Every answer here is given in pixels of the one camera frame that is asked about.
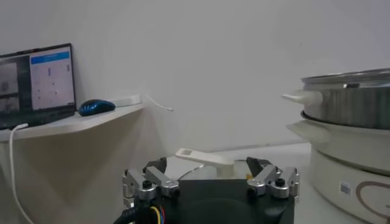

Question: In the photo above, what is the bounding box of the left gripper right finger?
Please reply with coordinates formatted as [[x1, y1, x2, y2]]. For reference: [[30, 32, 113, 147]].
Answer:
[[246, 156, 301, 199]]

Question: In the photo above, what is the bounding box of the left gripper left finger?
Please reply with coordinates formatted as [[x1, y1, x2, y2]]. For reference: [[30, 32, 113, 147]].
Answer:
[[121, 156, 180, 209]]

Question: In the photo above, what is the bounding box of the stainless steel steamer basket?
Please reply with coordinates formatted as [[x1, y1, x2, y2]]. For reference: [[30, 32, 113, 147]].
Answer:
[[282, 68, 390, 130]]

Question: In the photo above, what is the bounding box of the white electric pot base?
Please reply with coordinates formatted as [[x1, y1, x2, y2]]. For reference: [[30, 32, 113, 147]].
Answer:
[[286, 120, 390, 224]]

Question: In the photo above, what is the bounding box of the white flat adapter box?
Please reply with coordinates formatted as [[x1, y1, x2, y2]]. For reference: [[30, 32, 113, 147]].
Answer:
[[111, 94, 143, 108]]

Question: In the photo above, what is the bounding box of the blue computer mouse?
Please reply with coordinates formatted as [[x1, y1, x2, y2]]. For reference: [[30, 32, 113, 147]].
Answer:
[[78, 99, 116, 117]]

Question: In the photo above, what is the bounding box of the white side table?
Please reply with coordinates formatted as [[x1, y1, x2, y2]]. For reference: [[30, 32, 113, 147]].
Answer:
[[0, 102, 145, 144]]

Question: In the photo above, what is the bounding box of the black laptop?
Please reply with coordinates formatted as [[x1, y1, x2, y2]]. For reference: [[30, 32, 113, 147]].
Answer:
[[0, 43, 77, 131]]

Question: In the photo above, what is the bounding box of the left gripper wire bundle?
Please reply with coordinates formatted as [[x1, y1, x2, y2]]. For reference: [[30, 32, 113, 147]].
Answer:
[[114, 205, 167, 224]]

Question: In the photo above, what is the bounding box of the thin white cable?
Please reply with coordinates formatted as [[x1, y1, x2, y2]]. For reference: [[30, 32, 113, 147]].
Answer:
[[144, 94, 174, 112]]

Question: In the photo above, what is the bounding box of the white laptop charging cable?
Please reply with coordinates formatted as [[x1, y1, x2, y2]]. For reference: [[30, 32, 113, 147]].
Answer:
[[8, 122, 36, 224]]

